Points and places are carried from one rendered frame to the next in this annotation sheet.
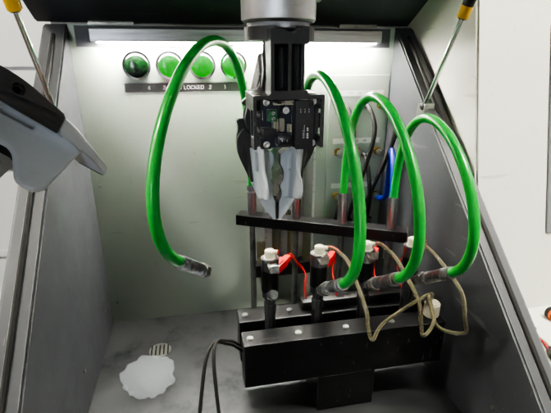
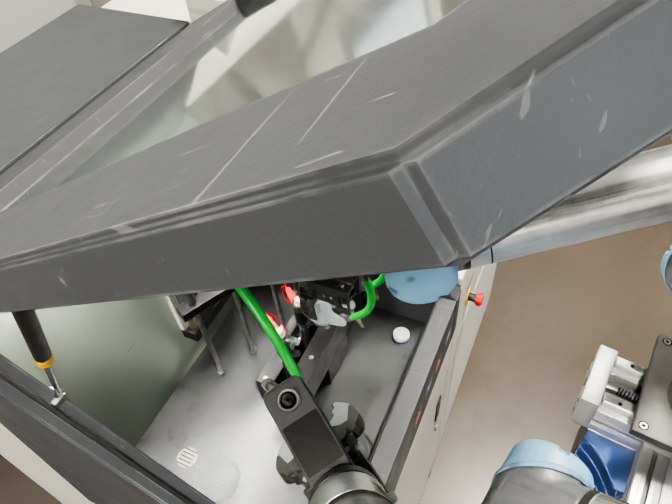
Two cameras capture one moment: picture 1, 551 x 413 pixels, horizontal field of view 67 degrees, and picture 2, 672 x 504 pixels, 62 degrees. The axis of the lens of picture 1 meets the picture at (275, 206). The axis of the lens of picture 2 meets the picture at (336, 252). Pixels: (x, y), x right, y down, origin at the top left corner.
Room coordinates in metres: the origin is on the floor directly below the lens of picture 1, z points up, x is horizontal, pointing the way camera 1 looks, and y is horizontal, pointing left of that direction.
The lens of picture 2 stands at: (0.10, 0.39, 1.97)
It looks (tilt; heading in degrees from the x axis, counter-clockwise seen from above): 47 degrees down; 310
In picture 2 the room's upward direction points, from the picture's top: 6 degrees counter-clockwise
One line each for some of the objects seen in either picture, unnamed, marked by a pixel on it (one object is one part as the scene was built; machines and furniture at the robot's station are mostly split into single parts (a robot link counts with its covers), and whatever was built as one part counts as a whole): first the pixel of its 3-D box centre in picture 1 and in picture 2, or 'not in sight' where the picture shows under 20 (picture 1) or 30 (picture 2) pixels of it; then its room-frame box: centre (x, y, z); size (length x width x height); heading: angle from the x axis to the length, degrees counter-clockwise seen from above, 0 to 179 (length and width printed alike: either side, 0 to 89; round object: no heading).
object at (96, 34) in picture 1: (243, 37); not in sight; (0.84, 0.06, 1.43); 0.54 x 0.03 x 0.02; 101
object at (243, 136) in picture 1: (257, 142); (312, 297); (0.47, 0.02, 1.30); 0.05 x 0.02 x 0.09; 101
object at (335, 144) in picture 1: (357, 150); not in sight; (0.89, -0.18, 1.20); 0.13 x 0.03 x 0.31; 101
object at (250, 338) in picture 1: (337, 351); (317, 341); (0.61, -0.11, 0.91); 0.34 x 0.10 x 0.15; 101
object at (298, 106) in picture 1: (280, 89); (330, 266); (0.45, -0.01, 1.36); 0.09 x 0.08 x 0.12; 11
